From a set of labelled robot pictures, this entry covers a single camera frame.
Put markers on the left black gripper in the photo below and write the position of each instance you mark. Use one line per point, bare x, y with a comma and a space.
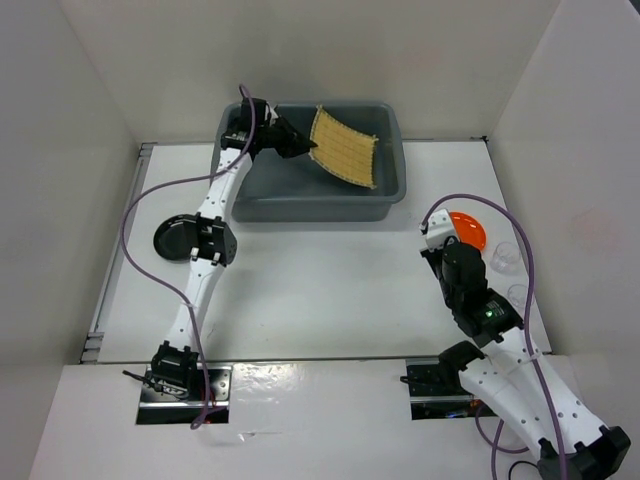
295, 143

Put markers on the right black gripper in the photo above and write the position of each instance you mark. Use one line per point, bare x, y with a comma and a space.
430, 256

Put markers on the bamboo woven mat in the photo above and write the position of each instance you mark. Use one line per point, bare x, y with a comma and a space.
342, 151

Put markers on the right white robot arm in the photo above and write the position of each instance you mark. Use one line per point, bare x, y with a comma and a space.
511, 377

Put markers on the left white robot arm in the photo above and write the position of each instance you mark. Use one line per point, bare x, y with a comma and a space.
205, 239

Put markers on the grey plastic bin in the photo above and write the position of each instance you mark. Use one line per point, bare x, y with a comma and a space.
299, 190

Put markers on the orange plastic plate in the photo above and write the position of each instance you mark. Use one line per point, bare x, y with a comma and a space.
469, 230

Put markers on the clear plastic cup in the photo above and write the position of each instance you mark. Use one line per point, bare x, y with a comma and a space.
506, 258
517, 295

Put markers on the black round plate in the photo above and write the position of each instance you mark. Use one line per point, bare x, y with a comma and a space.
176, 237

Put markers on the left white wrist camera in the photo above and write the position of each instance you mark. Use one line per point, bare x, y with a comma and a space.
270, 115

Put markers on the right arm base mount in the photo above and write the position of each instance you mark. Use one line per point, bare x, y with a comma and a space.
430, 398

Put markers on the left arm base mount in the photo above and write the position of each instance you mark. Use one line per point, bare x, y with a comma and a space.
163, 404

